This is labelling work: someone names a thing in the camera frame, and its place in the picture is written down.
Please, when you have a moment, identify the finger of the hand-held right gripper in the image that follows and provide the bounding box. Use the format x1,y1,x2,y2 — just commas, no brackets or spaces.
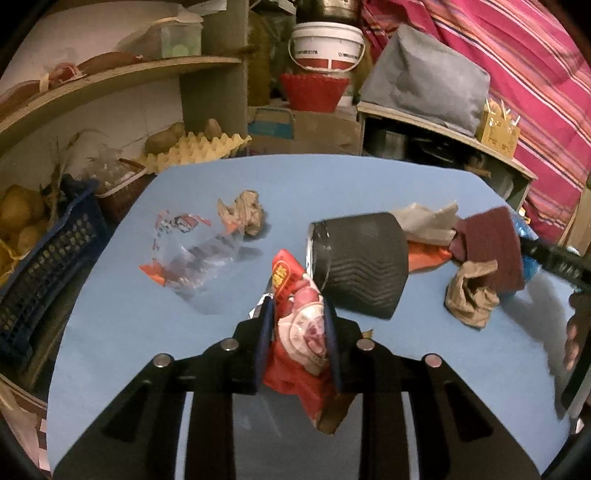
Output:
521,236,591,292

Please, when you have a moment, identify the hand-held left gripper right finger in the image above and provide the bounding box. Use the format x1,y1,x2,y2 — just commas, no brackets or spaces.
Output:
321,298,541,480

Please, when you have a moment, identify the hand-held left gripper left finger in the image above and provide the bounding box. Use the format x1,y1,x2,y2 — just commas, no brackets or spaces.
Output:
53,295,278,480

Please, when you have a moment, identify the red snack wrapper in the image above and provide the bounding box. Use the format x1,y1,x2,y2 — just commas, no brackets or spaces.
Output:
263,249,361,435

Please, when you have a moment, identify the blue plastic wrapper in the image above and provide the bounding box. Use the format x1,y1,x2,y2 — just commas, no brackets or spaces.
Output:
508,210,541,298

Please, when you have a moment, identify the maroon scouring pad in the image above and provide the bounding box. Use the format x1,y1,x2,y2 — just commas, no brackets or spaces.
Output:
450,206,527,294

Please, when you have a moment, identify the clear plastic bag red print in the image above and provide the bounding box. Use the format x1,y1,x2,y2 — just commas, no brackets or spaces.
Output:
139,210,245,315

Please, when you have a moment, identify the brown paper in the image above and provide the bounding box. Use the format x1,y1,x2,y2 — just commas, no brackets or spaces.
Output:
217,189,266,238
443,260,502,329

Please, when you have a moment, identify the beige paper piece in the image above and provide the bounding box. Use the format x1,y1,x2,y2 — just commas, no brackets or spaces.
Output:
392,202,460,247

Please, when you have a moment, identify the person's right hand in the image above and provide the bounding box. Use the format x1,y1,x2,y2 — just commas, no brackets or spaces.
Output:
563,293,591,370

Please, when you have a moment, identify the orange wrapper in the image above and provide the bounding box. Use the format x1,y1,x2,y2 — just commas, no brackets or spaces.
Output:
406,242,453,273

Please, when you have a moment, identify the light blue table cloth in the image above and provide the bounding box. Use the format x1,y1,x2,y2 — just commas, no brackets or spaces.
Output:
46,154,573,480

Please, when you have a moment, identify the yellow perforated holder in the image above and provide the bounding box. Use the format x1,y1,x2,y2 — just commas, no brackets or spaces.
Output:
475,99,522,158

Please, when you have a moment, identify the yellow egg tray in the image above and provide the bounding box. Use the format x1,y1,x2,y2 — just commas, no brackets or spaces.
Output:
139,131,252,174

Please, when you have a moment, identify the low wooden shelf cabinet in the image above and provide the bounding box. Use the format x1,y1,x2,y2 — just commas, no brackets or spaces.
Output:
356,102,539,210

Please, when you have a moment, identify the brown wicker basket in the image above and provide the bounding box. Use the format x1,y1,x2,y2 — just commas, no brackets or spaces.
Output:
95,159,148,222

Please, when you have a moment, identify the steel pot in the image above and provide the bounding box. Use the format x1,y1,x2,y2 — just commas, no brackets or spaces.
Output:
369,127,409,160

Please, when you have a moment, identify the pink striped blanket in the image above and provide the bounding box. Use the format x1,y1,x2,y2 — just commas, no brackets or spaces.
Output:
360,0,591,232

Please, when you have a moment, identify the cardboard box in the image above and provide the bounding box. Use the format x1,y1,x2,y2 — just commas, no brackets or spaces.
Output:
247,106,363,158

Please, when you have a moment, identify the grey cushion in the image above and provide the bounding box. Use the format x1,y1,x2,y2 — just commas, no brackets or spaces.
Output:
359,23,491,137

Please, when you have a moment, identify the blue plastic crate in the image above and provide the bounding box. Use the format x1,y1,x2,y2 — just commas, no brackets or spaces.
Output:
0,175,112,365

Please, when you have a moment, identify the yellow bag of potatoes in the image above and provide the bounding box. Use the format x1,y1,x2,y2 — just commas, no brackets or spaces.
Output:
0,185,47,287

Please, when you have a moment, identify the tall wooden shelf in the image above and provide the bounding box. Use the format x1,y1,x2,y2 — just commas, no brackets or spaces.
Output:
0,0,250,222

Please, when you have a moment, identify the white plastic bucket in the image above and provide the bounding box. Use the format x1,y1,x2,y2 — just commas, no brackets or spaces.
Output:
288,21,366,73

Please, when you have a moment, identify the clear plastic container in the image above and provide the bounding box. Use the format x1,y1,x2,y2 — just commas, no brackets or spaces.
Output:
122,18,204,61

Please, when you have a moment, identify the metal pot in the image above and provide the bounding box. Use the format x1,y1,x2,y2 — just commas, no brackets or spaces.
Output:
300,0,361,24

